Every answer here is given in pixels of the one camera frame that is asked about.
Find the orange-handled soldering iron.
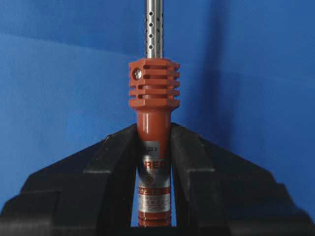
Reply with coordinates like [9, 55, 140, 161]
[129, 0, 180, 227]

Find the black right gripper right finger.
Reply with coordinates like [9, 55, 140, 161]
[170, 123, 315, 236]

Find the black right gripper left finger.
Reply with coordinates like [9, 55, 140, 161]
[0, 125, 137, 236]

